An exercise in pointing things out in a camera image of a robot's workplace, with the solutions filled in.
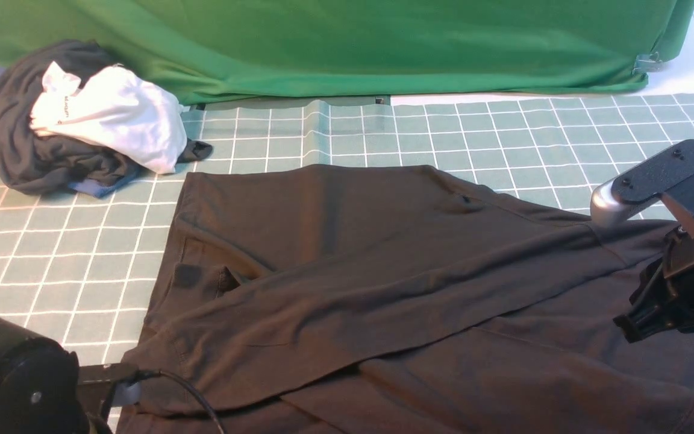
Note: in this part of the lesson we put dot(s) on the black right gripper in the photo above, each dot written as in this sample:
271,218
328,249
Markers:
664,300

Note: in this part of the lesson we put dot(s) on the dark gray long-sleeved shirt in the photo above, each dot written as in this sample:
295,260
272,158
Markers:
406,300

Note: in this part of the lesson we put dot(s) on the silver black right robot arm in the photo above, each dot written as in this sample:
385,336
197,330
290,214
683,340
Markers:
664,300

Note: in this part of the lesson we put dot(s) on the metal binder clip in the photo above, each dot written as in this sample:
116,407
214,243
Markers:
647,63

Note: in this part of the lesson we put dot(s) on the green backdrop cloth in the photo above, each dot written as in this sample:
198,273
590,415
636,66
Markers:
210,51

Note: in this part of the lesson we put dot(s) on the green checkered tablecloth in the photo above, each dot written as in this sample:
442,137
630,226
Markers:
80,271

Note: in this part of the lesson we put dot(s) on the dark gray crumpled garment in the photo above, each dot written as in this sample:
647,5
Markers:
33,164

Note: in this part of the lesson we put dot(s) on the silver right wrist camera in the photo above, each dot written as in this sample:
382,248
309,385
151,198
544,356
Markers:
668,176

